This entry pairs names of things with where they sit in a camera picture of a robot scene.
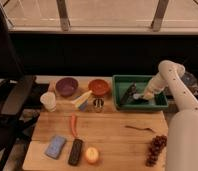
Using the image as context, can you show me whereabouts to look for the yellow round fruit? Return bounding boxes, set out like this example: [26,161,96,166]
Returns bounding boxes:
[85,147,99,164]

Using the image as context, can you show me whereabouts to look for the small dark metal can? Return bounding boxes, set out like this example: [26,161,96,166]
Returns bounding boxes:
[93,98,104,112]

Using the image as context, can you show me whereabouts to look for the blue sponge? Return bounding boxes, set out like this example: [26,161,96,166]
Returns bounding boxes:
[45,135,66,159]

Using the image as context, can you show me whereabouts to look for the thin dark twig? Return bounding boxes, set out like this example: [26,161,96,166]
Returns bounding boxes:
[124,125,156,133]

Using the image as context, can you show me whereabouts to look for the blue-grey towel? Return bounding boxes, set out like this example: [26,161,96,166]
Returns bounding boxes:
[133,93,143,100]

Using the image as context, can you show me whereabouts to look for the purple bowl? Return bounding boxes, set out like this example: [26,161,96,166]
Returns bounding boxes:
[56,77,78,97]

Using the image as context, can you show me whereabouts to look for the green plastic tray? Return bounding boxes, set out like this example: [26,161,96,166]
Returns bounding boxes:
[112,75,168,111]

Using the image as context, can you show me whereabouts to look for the orange bowl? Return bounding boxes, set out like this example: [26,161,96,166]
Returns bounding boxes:
[88,79,110,96]

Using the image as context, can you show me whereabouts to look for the black remote bar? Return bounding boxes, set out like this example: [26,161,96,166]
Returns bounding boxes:
[68,139,83,166]

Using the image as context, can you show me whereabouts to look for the dark object in tray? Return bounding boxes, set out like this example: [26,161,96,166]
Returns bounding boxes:
[120,84,136,105]

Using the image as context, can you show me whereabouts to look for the round grey device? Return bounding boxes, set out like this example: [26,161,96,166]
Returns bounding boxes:
[182,72,197,87]

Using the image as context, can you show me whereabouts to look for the white cup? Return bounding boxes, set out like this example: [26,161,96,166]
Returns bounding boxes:
[40,92,56,112]

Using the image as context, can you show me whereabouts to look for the black office chair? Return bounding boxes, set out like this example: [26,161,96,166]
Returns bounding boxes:
[0,7,38,171]

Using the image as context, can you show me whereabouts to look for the bunch of dark grapes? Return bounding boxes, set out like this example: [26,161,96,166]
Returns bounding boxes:
[145,135,167,167]

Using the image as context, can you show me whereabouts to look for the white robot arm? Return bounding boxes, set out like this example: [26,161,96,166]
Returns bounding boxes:
[143,60,198,171]

